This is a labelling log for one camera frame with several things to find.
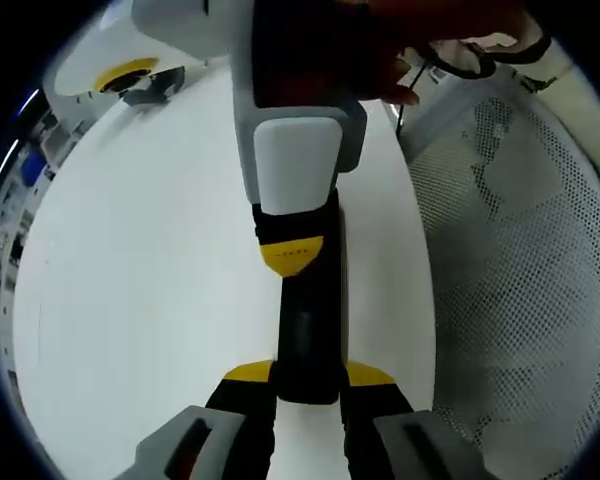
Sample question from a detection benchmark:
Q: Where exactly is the blue container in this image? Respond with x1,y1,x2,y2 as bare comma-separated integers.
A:
20,153,47,185

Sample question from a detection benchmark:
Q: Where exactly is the person's right hand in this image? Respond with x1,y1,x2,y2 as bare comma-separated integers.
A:
255,0,549,107

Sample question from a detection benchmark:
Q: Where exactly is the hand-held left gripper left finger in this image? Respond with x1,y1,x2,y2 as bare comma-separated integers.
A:
113,359,276,480

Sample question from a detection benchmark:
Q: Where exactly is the black remote control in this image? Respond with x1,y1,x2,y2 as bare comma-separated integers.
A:
274,272,342,407

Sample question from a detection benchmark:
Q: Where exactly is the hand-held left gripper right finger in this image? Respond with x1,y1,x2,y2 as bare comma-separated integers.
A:
340,362,486,480

